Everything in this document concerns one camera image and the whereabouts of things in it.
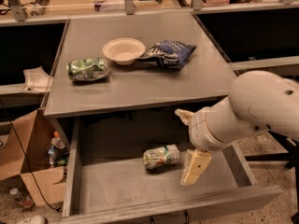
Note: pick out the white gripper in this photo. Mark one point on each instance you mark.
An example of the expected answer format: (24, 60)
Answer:
(200, 130)

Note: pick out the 7up can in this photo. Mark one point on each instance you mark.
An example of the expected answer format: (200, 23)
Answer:
(160, 156)

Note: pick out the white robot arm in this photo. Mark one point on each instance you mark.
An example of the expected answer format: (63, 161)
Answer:
(258, 101)

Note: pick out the grey counter cabinet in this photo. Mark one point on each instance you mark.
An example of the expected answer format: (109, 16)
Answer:
(206, 75)

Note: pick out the grey open drawer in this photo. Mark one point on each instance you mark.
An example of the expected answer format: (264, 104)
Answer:
(107, 182)

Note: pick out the blue chip bag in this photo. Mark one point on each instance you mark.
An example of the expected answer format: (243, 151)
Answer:
(169, 54)

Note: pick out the black office chair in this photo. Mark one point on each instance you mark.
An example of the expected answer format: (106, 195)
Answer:
(290, 156)

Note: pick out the white paper bowl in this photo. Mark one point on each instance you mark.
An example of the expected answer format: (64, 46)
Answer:
(123, 51)

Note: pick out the green chip bag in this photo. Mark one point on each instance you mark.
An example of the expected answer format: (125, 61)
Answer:
(87, 70)

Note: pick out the bottles in box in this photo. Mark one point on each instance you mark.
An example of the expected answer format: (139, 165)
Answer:
(58, 155)

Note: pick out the cardboard box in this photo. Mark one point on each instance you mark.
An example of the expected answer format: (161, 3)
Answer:
(26, 154)

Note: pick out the white shoe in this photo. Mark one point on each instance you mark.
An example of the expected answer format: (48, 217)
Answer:
(33, 220)

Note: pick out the plastic bottle on floor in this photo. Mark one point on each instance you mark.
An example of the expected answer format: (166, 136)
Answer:
(22, 198)

